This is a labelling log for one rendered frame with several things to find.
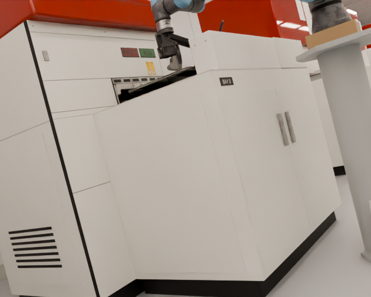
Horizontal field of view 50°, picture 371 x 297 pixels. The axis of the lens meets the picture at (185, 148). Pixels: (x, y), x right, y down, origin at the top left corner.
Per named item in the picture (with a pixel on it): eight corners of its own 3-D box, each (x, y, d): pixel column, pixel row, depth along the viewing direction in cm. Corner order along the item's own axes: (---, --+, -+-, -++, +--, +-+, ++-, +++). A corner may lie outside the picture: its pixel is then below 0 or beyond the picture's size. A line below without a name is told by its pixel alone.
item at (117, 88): (118, 105, 186) (112, 85, 186) (175, 98, 221) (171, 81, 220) (120, 104, 185) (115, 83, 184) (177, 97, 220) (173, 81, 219)
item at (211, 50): (197, 76, 145) (187, 39, 144) (262, 73, 189) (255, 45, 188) (218, 69, 139) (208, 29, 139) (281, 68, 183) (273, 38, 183)
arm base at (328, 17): (355, 24, 158) (348, 0, 157) (350, 21, 145) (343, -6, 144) (317, 38, 165) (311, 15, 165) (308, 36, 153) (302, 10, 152)
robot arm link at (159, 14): (159, -7, 178) (145, 1, 183) (165, 17, 178) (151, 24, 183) (169, -5, 184) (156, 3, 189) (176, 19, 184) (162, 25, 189)
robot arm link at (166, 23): (168, 23, 188) (174, 17, 181) (171, 33, 189) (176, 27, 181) (153, 26, 186) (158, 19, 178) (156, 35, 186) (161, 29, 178)
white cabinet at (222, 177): (140, 297, 174) (92, 115, 172) (244, 225, 250) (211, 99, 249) (274, 304, 135) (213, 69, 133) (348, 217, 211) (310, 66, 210)
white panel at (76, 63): (49, 120, 158) (23, 22, 157) (174, 104, 223) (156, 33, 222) (53, 118, 156) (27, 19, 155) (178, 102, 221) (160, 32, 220)
